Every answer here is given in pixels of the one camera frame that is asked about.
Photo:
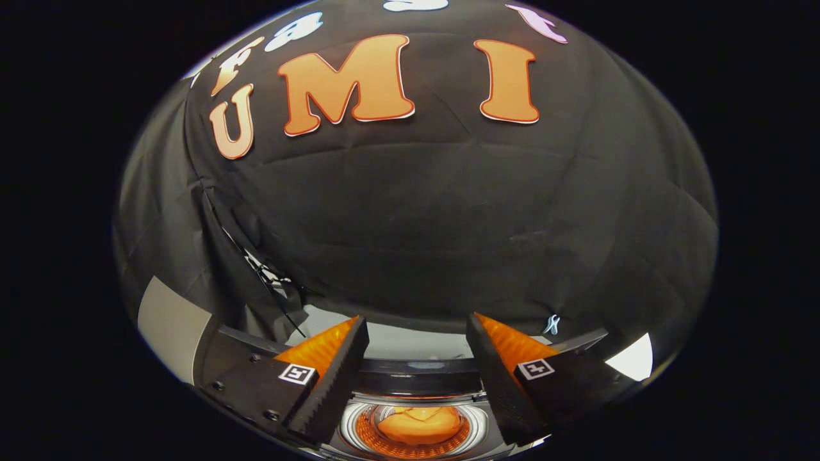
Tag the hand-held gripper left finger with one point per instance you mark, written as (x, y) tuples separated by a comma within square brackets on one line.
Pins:
[(336, 384)]

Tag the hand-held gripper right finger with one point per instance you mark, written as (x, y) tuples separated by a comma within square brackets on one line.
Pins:
[(496, 384)]

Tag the grey washing machine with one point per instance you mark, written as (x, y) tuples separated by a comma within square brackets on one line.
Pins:
[(355, 426)]

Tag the yellow polo shirt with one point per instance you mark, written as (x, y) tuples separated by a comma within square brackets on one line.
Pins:
[(416, 426)]

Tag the small pale blue clip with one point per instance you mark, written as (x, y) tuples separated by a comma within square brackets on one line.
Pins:
[(551, 324)]

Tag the black backdrop cloth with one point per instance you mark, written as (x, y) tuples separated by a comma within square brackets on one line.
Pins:
[(448, 224)]

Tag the grey board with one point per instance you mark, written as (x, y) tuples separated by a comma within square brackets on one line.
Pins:
[(173, 326)]

